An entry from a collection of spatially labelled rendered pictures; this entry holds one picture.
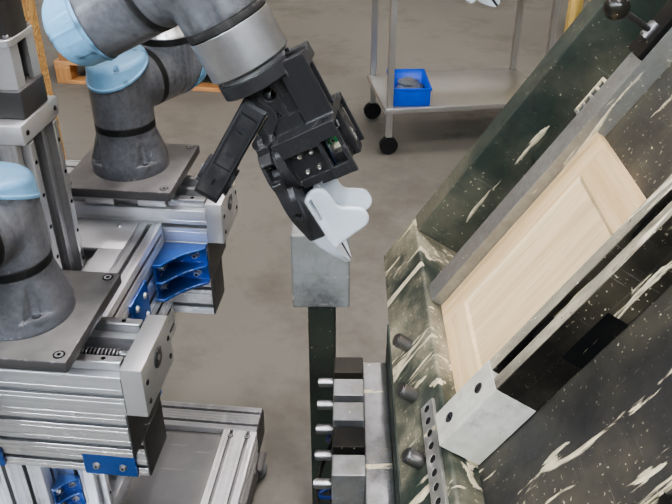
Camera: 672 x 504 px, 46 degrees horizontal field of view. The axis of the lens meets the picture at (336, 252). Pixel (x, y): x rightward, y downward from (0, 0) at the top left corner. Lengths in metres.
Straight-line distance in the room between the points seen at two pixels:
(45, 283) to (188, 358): 1.60
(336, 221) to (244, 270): 2.42
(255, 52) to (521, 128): 0.95
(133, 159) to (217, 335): 1.36
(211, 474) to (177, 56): 1.02
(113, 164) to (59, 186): 0.15
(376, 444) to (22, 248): 0.66
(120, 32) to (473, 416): 0.68
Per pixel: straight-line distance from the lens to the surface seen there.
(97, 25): 0.73
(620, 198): 1.17
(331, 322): 1.72
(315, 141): 0.69
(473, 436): 1.13
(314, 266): 1.60
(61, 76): 5.32
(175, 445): 2.16
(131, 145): 1.56
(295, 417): 2.49
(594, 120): 1.31
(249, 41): 0.67
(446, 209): 1.61
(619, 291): 1.01
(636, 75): 1.30
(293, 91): 0.69
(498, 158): 1.57
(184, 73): 1.62
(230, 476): 2.04
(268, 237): 3.36
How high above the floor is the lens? 1.73
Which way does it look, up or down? 32 degrees down
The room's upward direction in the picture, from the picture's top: straight up
